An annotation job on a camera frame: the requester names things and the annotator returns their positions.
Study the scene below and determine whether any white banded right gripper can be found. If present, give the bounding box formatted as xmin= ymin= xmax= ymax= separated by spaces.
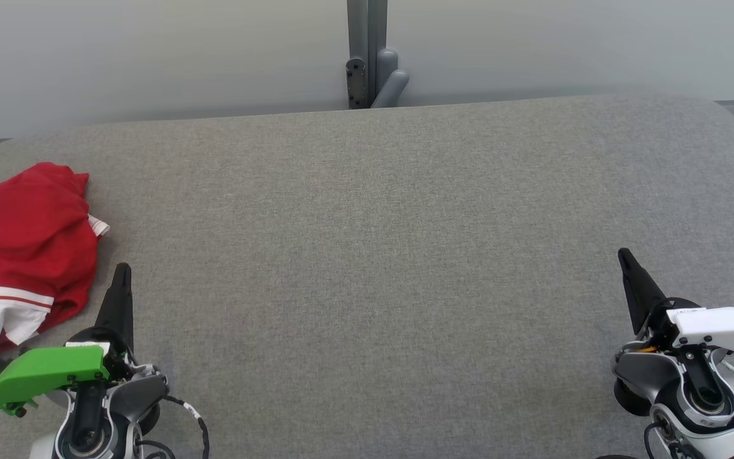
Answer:
xmin=617 ymin=248 xmax=734 ymax=358

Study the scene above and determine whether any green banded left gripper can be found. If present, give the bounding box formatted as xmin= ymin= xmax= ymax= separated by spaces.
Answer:
xmin=0 ymin=262 xmax=137 ymax=409

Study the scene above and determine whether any red white jersey shirt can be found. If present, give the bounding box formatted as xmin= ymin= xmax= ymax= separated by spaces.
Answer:
xmin=0 ymin=162 xmax=112 ymax=391

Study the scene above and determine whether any black white banded arm cable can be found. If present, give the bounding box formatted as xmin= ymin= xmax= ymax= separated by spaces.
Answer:
xmin=162 ymin=395 xmax=210 ymax=459

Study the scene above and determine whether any grey metal post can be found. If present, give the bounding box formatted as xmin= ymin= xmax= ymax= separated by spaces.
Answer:
xmin=347 ymin=0 xmax=388 ymax=109

